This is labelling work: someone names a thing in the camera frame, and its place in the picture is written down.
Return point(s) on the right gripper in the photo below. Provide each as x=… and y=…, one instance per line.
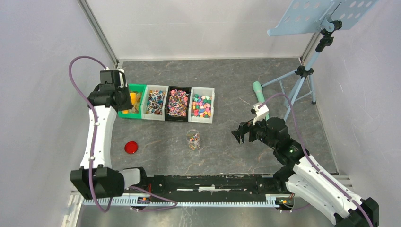
x=244, y=127

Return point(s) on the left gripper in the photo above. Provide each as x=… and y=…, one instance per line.
x=127, y=105

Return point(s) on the orange plastic scoop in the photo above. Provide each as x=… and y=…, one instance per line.
x=135, y=98

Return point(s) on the clear plastic jar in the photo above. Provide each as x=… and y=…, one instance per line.
x=193, y=139

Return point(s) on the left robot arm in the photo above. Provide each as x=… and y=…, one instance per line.
x=95, y=176

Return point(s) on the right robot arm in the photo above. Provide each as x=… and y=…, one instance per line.
x=302, y=176

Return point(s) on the green candy bin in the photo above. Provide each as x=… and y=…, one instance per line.
x=140, y=89

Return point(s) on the white lollipop bin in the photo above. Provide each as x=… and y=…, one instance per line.
x=154, y=102

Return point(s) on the white star candy bin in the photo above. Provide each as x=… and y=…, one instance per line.
x=201, y=105

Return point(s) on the red jar lid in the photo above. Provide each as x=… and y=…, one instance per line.
x=131, y=147

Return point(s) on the black swirl lollipop bin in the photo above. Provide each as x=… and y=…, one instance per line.
x=177, y=104

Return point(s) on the blue music stand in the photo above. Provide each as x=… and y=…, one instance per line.
x=318, y=17

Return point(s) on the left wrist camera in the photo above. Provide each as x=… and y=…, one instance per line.
x=116, y=77

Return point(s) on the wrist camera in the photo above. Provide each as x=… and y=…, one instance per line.
x=116, y=77
x=260, y=111

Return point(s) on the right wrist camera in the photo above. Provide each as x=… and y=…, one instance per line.
x=260, y=111

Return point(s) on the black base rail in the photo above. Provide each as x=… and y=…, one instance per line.
x=212, y=188

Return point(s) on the aluminium frame post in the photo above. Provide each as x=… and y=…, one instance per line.
x=84, y=4

